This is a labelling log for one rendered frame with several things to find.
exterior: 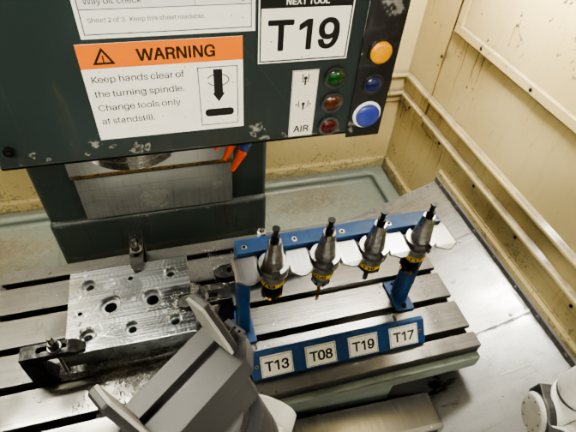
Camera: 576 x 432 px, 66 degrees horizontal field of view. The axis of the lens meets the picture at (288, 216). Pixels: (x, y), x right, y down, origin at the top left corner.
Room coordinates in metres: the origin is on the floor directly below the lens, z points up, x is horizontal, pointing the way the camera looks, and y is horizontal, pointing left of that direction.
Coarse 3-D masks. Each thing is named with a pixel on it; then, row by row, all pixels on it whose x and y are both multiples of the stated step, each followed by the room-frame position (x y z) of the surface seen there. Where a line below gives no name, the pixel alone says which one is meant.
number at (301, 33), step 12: (300, 12) 0.45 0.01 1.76; (312, 12) 0.45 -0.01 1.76; (324, 12) 0.46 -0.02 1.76; (336, 12) 0.46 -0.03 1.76; (300, 24) 0.45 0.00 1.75; (312, 24) 0.45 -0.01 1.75; (324, 24) 0.46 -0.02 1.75; (336, 24) 0.46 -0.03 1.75; (300, 36) 0.45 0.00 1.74; (312, 36) 0.45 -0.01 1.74; (324, 36) 0.46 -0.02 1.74; (336, 36) 0.46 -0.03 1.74; (300, 48) 0.45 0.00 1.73; (312, 48) 0.45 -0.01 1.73; (324, 48) 0.46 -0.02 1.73; (336, 48) 0.46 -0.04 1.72
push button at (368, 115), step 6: (366, 108) 0.47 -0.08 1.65; (372, 108) 0.47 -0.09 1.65; (360, 114) 0.47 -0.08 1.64; (366, 114) 0.47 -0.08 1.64; (372, 114) 0.47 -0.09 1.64; (378, 114) 0.48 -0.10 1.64; (360, 120) 0.47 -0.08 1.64; (366, 120) 0.47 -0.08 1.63; (372, 120) 0.47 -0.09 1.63; (366, 126) 0.47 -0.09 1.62
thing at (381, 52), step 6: (384, 42) 0.47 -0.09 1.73; (372, 48) 0.47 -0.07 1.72; (378, 48) 0.47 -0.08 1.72; (384, 48) 0.47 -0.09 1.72; (390, 48) 0.48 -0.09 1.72; (372, 54) 0.47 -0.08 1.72; (378, 54) 0.47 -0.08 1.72; (384, 54) 0.47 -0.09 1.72; (390, 54) 0.48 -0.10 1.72; (372, 60) 0.47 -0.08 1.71; (378, 60) 0.47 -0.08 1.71; (384, 60) 0.47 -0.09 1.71
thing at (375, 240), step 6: (372, 228) 0.63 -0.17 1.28; (378, 228) 0.62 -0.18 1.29; (384, 228) 0.62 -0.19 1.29; (372, 234) 0.62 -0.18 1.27; (378, 234) 0.62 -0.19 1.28; (384, 234) 0.62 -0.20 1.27; (366, 240) 0.63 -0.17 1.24; (372, 240) 0.62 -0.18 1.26; (378, 240) 0.61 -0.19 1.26; (384, 240) 0.62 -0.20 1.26; (366, 246) 0.62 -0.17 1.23; (372, 246) 0.61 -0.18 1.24; (378, 246) 0.61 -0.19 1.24; (384, 246) 0.62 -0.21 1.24; (372, 252) 0.61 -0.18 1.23; (378, 252) 0.61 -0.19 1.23
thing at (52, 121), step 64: (0, 0) 0.37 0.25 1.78; (64, 0) 0.38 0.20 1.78; (256, 0) 0.44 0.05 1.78; (0, 64) 0.36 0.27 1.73; (64, 64) 0.38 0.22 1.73; (256, 64) 0.44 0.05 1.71; (320, 64) 0.46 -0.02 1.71; (0, 128) 0.35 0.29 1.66; (64, 128) 0.37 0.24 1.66; (256, 128) 0.44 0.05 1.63
